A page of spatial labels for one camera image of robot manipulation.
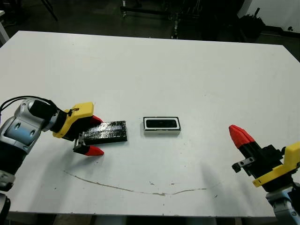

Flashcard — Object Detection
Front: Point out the black bar-shaped camera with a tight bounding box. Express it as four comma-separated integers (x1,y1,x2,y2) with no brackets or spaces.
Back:
145,119,177,129

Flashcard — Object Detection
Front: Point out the black glossy box lid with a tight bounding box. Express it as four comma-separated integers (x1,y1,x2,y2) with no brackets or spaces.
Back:
83,120,128,146

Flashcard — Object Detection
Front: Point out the folded tripods bundle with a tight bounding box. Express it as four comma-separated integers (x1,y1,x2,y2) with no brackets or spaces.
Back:
172,13,180,40

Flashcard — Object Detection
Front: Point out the black round bin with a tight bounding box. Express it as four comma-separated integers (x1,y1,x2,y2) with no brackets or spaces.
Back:
239,8,267,39

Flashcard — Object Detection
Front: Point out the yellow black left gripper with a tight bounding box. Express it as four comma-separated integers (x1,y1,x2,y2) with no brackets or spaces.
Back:
52,102,105,157

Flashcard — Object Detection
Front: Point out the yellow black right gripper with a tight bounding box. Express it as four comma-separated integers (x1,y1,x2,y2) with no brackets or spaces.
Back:
228,125,300,194

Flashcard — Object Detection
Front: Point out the white camera box base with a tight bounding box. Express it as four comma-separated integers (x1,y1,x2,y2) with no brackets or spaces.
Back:
142,116,181,136

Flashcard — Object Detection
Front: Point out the white side table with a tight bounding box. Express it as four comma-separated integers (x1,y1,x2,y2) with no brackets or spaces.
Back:
0,10,10,46

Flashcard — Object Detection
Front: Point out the black gantry crane stand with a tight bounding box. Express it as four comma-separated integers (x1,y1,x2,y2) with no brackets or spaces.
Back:
120,0,173,22

